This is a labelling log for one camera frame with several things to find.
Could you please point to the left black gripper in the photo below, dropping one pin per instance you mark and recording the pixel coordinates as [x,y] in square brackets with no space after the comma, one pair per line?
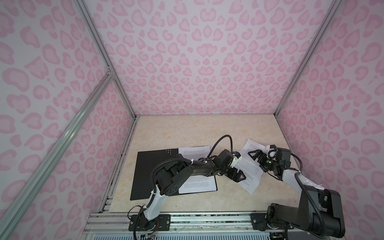
[236,178]

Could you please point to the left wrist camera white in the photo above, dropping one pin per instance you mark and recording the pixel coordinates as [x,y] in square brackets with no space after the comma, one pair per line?
[236,158]

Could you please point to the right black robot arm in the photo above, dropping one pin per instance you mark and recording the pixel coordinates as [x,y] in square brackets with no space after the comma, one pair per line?
[319,212]

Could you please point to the aluminium frame post back left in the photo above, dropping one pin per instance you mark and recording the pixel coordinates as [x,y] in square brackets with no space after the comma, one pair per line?
[91,26]

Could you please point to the printed paper sheet wall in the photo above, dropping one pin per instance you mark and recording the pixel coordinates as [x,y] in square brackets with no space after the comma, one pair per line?
[198,182]

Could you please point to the aluminium frame strut diagonal left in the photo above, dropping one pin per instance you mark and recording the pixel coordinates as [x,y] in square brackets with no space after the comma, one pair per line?
[21,204]

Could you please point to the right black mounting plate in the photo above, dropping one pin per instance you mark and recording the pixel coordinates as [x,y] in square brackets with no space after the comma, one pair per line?
[259,222]

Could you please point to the aluminium frame post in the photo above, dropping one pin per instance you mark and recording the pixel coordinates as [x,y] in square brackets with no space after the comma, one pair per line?
[331,14]
[91,26]

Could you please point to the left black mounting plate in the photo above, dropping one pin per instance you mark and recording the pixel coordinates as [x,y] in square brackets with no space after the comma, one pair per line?
[160,223]

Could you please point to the aluminium frame post back right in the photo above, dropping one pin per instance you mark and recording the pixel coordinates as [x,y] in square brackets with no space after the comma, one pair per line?
[331,14]

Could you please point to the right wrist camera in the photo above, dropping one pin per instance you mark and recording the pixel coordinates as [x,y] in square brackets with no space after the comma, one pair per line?
[271,151]

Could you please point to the printed paper sheet corner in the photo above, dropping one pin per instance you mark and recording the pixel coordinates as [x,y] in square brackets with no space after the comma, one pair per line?
[250,168]

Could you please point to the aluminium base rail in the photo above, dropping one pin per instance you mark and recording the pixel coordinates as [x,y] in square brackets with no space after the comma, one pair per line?
[186,226]

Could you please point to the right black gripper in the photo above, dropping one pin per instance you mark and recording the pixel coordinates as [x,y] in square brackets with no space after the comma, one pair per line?
[259,152]

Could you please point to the black mounting plate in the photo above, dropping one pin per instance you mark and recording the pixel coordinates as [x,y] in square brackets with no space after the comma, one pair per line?
[259,222]
[160,223]

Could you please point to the blue black file folder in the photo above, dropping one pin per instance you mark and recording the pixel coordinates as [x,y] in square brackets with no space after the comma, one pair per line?
[147,160]

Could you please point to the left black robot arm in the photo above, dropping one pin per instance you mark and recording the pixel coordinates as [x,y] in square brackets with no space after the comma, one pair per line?
[168,176]

